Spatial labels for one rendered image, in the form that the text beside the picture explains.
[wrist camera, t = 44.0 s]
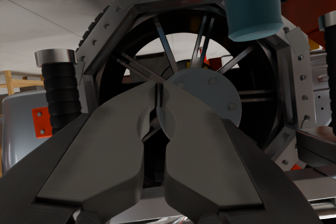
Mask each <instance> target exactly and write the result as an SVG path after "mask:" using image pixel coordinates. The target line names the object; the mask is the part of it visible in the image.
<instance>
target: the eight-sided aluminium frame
mask: <svg viewBox="0 0 336 224"><path fill-rule="evenodd" d="M212 3H216V4H217V5H218V6H220V7H221V8H222V9H224V10H226V9H225V2H224V0H114V1H113V2H112V4H111V5H110V7H109V8H108V9H107V11H106V12H105V14H104V15H103V16H102V18H101V19H100V20H99V22H98V23H97V25H96V26H95V27H94V29H93V30H92V32H91V33H90V34H89V36H88V37H87V38H86V40H85V41H84V43H83V44H82V45H81V47H80V48H79V50H78V51H77V52H76V57H77V63H78V64H77V65H74V67H75V73H76V75H75V77H76V79H77V89H78V92H79V101H80V104H81V110H80V111H81V112H82V113H88V114H91V113H92V112H93V111H94V110H96V109H97V108H98V105H97V98H96V92H95V85H94V79H93V75H94V74H95V72H96V71H97V70H98V68H99V67H100V65H101V64H102V63H103V61H104V60H105V59H106V57H107V56H108V55H109V53H110V52H111V50H112V49H113V48H114V46H115V45H116V44H117V42H118V41H119V40H120V38H121V37H122V35H123V34H124V33H125V31H126V30H127V29H128V27H129V26H130V24H131V23H132V22H133V20H134V19H135V18H136V16H137V15H138V14H143V13H150V12H157V11H164V10H171V9H178V8H185V7H191V6H198V5H205V4H212ZM281 19H282V22H283V24H284V26H283V27H282V28H281V29H280V30H279V32H277V33H275V34H273V35H270V36H267V37H263V38H261V39H262V40H263V41H265V42H266V43H267V44H269V45H270V46H271V47H272V48H274V49H275V50H276V54H277V64H278V73H279V83H280V92H281V102H282V111H283V121H284V127H283V129H282V130H281V131H280V132H279V134H278V135H277V136H276V137H275V139H274V140H273V141H272V142H271V144H270V145H269V146H268V147H267V148H266V150H265V151H264V153H265V154H267V155H268V156H269V157H270V158H271V159H272V160H273V161H274V162H275V163H276V164H277V165H278V166H279V167H280V168H281V169H282V170H283V171H290V170H291V168H292V167H293V166H294V165H295V163H296V162H297V161H298V160H299V158H298V150H297V145H296V146H295V144H297V140H296V130H298V129H305V128H313V127H317V126H318V124H317V123H316V113H315V102H314V92H313V81H312V71H311V61H310V49H311V47H310V45H309V40H308V35H307V34H305V33H304V32H303V31H301V29H300V27H299V26H298V27H296V26H295V25H294V24H292V23H291V22H290V21H289V20H287V19H286V18H285V17H284V16H282V15H281ZM298 57H299V59H298ZM300 77H301V79H300ZM302 97H303V98H302ZM285 140H286V141H285ZM273 154H274V155H273ZM282 161H283V162H282Z"/></svg>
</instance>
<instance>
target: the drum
mask: <svg viewBox="0 0 336 224"><path fill-rule="evenodd" d="M166 82H171V83H173V84H174V85H176V86H178V87H179V88H181V89H183V90H185V91H186V92H188V93H190V94H191V95H193V96H195V97H196V98H198V99H199V100H201V101H202V102H204V103H205V104H206V105H208V106H209V107H210V108H211V109H212V110H213V111H214V112H216V113H217V114H218V115H219V116H220V117H221V118H222V119H230V120H231V121H232V122H233V123H234V124H235V125H236V126H237V127H239V124H240V121H241V117H242V103H241V99H240V96H239V93H238V91H237V89H236V88H235V86H234V85H233V84H232V83H231V81H230V80H229V79H227V78H226V77H225V76H224V75H222V74H220V73H218V72H216V71H214V70H210V69H207V68H202V67H191V68H186V69H183V70H180V71H178V72H176V73H175V74H173V75H172V76H171V77H170V78H168V79H167V81H166ZM156 114H157V118H158V121H159V124H160V126H161V128H162V130H163V132H164V133H165V117H166V113H165V111H164V110H163V109H162V107H160V92H159V95H158V102H157V107H156ZM165 135H166V136H167V137H168V135H167V134H166V133H165ZM168 138H169V137H168ZM169 139H170V138H169Z"/></svg>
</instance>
